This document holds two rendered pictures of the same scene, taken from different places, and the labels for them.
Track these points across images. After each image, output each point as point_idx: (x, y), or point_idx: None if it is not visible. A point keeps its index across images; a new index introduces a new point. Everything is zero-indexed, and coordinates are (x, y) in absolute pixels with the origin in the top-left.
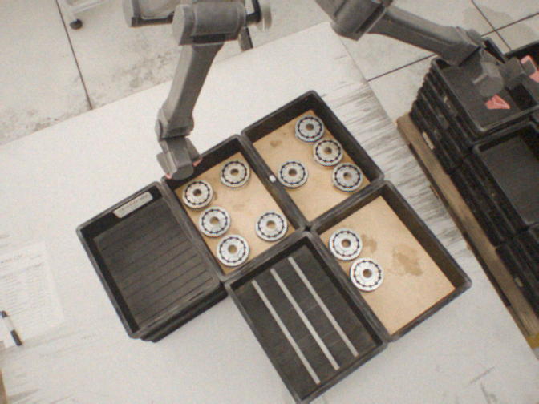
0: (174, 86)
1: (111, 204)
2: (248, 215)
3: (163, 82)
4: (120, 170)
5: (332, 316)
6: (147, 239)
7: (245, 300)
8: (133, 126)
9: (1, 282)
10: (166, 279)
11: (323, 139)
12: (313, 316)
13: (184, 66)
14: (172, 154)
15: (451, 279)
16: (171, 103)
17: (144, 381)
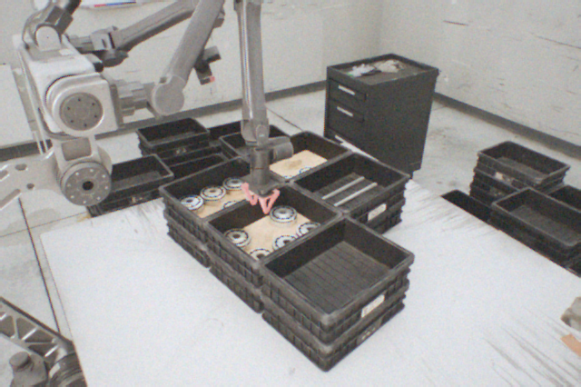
0: (254, 71)
1: (268, 381)
2: (274, 233)
3: (82, 364)
4: (218, 383)
5: (342, 186)
6: (313, 294)
7: None
8: (149, 384)
9: None
10: (349, 273)
11: (201, 194)
12: (345, 196)
13: (256, 37)
14: (277, 142)
15: (301, 148)
16: (257, 91)
17: (440, 309)
